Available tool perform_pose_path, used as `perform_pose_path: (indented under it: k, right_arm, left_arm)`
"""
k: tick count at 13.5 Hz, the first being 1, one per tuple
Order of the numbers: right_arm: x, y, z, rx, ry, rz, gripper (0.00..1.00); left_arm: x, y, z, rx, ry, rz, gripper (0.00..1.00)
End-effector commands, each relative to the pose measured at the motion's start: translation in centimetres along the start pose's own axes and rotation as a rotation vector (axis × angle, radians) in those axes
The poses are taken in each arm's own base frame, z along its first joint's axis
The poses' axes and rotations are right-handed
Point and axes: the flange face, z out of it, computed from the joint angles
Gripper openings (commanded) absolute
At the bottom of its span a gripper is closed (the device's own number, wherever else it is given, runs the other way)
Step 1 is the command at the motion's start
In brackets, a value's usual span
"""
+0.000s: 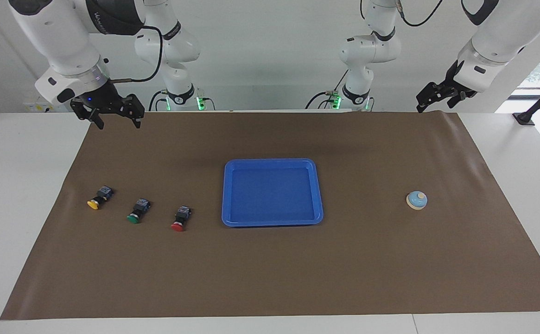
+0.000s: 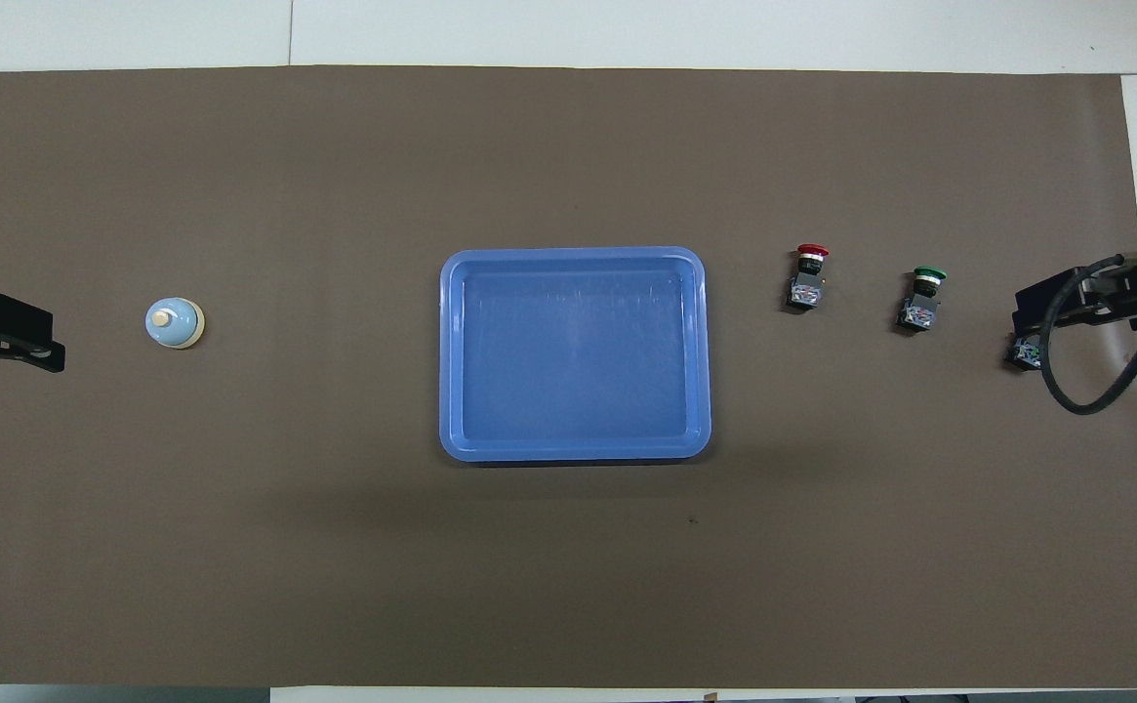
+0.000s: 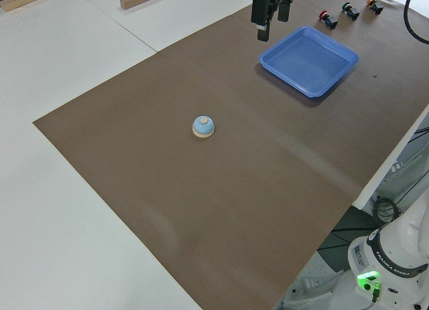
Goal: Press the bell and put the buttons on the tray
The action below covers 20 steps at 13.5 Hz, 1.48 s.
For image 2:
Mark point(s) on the red mushroom push button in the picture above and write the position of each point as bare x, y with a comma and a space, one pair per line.
806, 289

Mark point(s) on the blue plastic tray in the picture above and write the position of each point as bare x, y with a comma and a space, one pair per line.
568, 391

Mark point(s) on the green mushroom push button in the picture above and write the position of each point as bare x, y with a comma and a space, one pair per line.
920, 309

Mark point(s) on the light blue call bell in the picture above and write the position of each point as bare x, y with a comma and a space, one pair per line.
174, 323

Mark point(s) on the brown table mat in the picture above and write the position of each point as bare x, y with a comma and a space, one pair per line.
334, 566

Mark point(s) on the yellow mushroom push button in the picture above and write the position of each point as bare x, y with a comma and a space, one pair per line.
1023, 355

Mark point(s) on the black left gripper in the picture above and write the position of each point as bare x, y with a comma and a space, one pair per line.
2, 312

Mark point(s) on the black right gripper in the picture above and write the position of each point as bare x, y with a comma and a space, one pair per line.
1076, 293

